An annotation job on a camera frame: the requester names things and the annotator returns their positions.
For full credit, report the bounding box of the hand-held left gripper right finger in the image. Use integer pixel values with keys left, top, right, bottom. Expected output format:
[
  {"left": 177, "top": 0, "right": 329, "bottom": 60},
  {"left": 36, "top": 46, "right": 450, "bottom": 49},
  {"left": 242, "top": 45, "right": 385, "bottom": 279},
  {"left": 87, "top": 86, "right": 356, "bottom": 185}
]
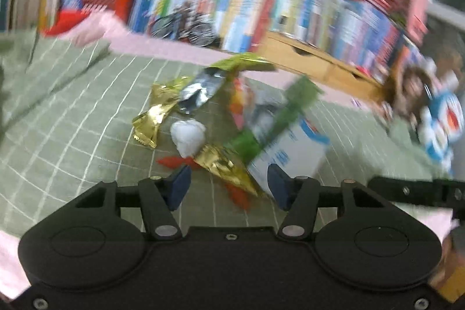
[{"left": 268, "top": 165, "right": 387, "bottom": 241}]

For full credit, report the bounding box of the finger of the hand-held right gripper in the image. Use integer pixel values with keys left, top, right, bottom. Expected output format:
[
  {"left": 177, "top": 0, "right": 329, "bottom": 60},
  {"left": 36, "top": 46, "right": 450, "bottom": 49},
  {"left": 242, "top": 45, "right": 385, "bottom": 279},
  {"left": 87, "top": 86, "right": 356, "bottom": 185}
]
[{"left": 368, "top": 176, "right": 465, "bottom": 209}]

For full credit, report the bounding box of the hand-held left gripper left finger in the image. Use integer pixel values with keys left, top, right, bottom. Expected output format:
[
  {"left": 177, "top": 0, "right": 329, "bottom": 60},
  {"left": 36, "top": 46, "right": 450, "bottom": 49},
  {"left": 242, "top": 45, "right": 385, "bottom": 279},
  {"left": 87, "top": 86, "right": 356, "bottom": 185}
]
[{"left": 74, "top": 165, "right": 192, "bottom": 241}]

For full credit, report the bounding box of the white and blue packet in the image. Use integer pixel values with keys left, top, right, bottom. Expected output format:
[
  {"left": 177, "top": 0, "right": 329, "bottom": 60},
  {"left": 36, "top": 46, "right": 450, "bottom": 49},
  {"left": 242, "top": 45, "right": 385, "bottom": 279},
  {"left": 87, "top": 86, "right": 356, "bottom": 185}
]
[{"left": 247, "top": 117, "right": 331, "bottom": 200}]

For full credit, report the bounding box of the gold foil snack wrapper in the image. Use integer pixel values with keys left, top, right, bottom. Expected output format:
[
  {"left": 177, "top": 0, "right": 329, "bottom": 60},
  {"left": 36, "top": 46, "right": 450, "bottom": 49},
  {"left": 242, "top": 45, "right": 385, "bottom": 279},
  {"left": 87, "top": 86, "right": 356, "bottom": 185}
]
[{"left": 192, "top": 145, "right": 260, "bottom": 198}]

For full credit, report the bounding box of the white tissue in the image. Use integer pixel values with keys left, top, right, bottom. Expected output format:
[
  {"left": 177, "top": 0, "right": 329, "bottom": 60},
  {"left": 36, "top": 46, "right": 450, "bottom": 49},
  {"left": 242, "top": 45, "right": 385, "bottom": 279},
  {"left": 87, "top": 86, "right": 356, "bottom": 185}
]
[{"left": 170, "top": 120, "right": 207, "bottom": 157}]

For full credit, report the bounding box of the orange snack wrapper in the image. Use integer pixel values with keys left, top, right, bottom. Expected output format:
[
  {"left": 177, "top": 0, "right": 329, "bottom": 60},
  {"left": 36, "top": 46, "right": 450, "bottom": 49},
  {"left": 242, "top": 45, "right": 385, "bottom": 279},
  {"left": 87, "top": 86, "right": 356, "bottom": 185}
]
[{"left": 229, "top": 76, "right": 287, "bottom": 136}]

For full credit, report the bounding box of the yellow-green silver-lined wrapper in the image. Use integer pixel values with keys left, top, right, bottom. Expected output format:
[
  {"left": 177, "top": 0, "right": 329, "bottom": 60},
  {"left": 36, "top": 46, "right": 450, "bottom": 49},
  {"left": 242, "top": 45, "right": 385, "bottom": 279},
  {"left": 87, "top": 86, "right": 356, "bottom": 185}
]
[{"left": 174, "top": 54, "right": 276, "bottom": 115}]

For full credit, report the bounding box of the red wrapper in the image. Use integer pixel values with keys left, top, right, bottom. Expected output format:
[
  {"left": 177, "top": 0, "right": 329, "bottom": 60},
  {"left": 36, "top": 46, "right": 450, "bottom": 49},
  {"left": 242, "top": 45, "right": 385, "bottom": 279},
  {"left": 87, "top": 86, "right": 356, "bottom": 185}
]
[{"left": 157, "top": 155, "right": 255, "bottom": 209}]

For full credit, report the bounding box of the twisted gold foil wrapper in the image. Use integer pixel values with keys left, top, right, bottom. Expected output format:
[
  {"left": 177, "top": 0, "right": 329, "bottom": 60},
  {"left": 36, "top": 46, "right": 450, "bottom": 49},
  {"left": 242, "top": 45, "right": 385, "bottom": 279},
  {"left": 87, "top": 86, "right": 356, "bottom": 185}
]
[{"left": 131, "top": 76, "right": 193, "bottom": 150}]

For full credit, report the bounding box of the blue cat plush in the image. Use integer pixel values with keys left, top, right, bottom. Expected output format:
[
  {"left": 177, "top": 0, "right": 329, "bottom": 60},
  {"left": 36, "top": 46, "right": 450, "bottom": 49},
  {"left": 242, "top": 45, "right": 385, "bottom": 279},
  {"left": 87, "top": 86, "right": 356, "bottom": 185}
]
[{"left": 418, "top": 59, "right": 465, "bottom": 173}]

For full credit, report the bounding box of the long green wrapper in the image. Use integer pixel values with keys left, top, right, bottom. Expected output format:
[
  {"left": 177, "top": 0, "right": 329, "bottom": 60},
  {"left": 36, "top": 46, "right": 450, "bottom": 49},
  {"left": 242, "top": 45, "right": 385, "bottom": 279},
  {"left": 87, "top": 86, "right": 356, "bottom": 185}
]
[{"left": 225, "top": 76, "right": 326, "bottom": 166}]

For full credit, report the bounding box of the brown-haired doll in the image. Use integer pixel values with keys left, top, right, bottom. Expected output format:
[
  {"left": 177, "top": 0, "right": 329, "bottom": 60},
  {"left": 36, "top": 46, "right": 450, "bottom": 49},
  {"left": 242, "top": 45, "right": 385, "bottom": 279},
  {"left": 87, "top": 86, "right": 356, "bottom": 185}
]
[{"left": 381, "top": 59, "right": 437, "bottom": 136}]

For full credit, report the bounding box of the wooden drawer organizer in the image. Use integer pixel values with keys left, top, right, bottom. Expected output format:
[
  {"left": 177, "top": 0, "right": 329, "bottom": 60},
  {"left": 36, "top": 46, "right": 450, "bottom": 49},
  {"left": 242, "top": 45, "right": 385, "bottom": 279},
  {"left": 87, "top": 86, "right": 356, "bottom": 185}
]
[{"left": 262, "top": 32, "right": 386, "bottom": 102}]

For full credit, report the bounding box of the model bicycle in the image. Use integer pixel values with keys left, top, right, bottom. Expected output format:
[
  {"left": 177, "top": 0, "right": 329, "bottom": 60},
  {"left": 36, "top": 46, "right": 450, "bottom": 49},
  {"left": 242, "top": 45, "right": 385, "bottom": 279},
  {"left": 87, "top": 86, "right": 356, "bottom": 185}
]
[{"left": 149, "top": 10, "right": 219, "bottom": 48}]

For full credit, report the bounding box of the row of small upright books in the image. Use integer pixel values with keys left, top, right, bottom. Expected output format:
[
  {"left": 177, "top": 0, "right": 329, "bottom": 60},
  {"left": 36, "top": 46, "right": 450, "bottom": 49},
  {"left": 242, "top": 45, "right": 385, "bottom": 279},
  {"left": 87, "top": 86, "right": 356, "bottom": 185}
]
[{"left": 271, "top": 0, "right": 429, "bottom": 85}]

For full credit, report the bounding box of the pink toy house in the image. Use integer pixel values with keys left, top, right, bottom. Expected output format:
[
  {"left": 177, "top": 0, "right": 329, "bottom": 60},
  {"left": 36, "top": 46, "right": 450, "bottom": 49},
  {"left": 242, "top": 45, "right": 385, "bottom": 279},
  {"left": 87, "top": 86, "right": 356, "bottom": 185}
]
[{"left": 405, "top": 0, "right": 432, "bottom": 39}]

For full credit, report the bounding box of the red plastic crate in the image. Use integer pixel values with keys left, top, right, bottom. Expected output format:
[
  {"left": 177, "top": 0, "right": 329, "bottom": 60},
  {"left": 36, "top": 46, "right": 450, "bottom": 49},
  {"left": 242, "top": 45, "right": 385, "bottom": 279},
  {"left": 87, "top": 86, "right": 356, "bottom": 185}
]
[{"left": 44, "top": 0, "right": 137, "bottom": 37}]

